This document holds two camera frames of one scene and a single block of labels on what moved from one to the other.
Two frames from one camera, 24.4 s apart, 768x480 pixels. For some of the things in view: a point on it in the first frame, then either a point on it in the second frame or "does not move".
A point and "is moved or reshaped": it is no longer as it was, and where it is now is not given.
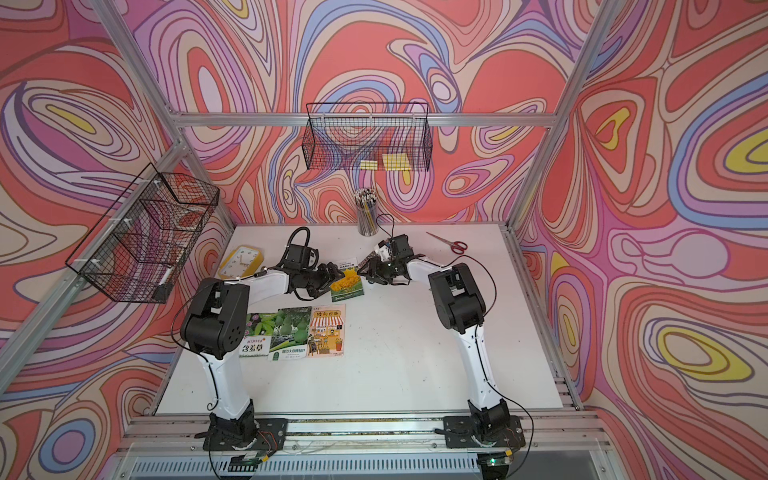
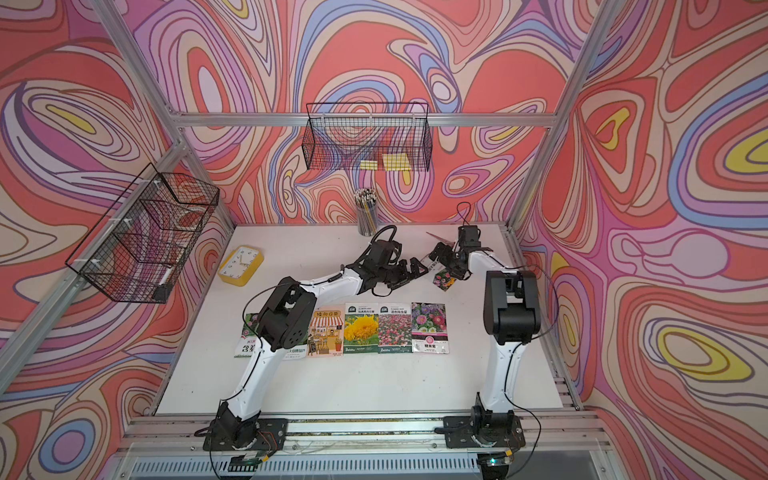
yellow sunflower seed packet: x=347 y=287 is moved or reshaped
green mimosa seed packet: x=258 y=334 does not move
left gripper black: x=332 y=275 -> x=403 y=278
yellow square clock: x=241 y=262 does not move
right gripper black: x=379 y=278 -> x=446 y=251
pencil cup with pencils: x=367 y=217 does not move
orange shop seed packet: x=327 y=331 does not move
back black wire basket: x=339 y=135 does not move
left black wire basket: x=136 y=249 does not move
